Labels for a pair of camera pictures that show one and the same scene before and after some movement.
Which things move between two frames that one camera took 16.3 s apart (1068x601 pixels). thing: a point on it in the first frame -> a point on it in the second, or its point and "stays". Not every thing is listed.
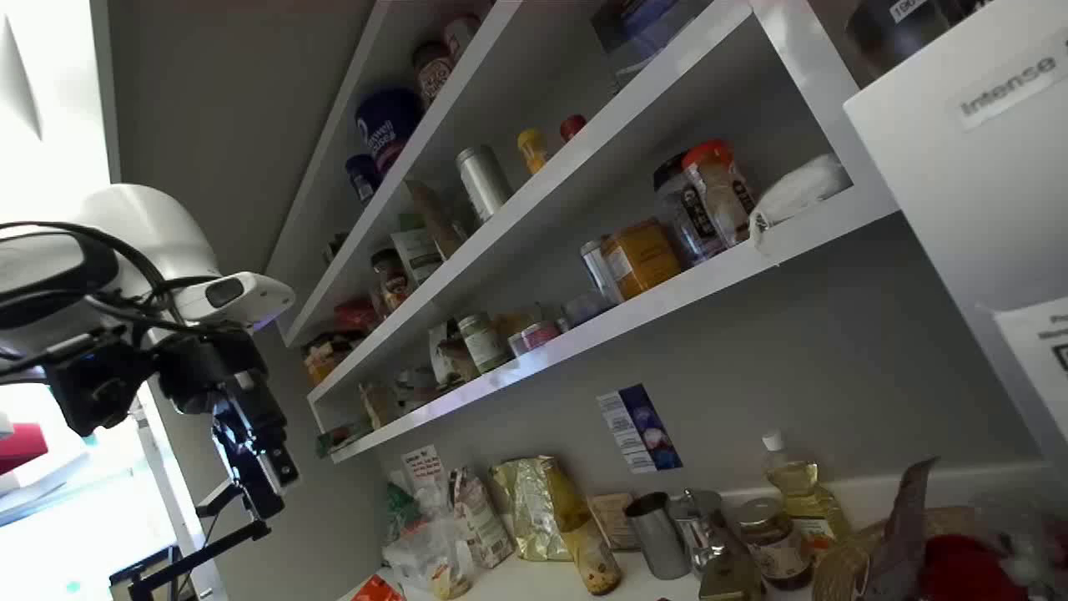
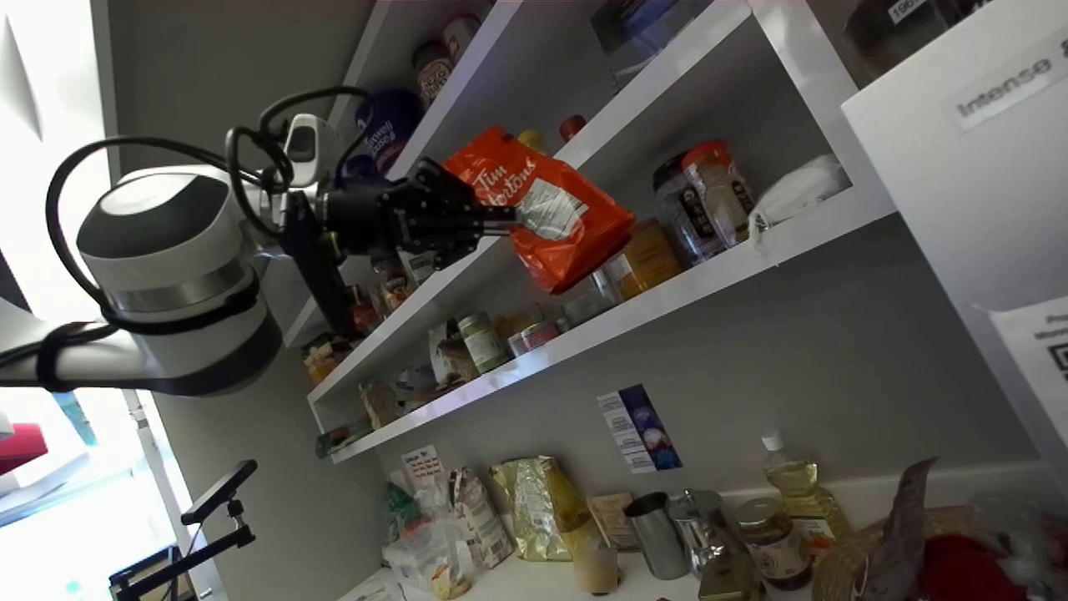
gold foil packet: (539, 506) stays
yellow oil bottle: (814, 515) stays
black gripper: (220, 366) -> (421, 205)
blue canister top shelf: (381, 129) stays
